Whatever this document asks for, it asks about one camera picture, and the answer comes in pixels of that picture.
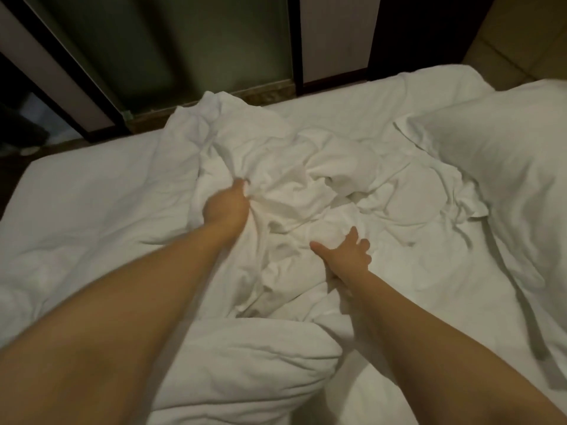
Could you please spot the person's left hand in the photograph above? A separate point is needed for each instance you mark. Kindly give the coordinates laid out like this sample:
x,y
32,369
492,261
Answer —
x,y
226,208

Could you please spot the person's right hand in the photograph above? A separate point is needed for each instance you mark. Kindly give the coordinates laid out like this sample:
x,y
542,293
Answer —
x,y
347,256

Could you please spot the white duvet cover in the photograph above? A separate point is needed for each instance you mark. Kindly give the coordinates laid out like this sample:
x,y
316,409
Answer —
x,y
292,172

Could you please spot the white pillowcase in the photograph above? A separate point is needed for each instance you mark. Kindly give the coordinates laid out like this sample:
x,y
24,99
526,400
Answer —
x,y
416,194

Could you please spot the white bed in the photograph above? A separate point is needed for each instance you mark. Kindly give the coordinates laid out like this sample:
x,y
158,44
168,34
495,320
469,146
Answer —
x,y
97,199

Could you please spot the white pillow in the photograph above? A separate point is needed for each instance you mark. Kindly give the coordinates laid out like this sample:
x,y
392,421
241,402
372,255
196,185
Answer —
x,y
514,163

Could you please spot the person's right forearm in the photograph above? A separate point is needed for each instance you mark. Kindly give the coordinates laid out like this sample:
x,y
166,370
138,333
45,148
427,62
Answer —
x,y
443,358

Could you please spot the person's left forearm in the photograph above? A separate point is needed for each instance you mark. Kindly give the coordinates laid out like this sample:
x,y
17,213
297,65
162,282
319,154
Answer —
x,y
106,332

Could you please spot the tan padded headboard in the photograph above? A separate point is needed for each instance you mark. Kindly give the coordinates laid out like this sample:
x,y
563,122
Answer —
x,y
527,35

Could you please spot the dark wooden wall panel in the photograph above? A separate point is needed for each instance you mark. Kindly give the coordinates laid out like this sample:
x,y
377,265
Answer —
x,y
425,31

